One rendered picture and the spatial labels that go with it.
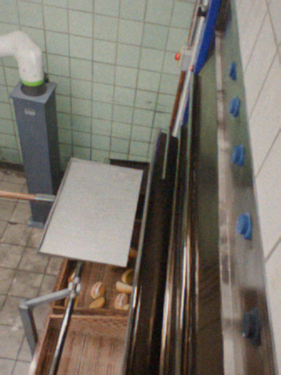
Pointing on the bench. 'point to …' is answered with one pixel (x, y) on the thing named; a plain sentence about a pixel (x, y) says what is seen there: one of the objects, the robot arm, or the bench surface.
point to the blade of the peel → (93, 214)
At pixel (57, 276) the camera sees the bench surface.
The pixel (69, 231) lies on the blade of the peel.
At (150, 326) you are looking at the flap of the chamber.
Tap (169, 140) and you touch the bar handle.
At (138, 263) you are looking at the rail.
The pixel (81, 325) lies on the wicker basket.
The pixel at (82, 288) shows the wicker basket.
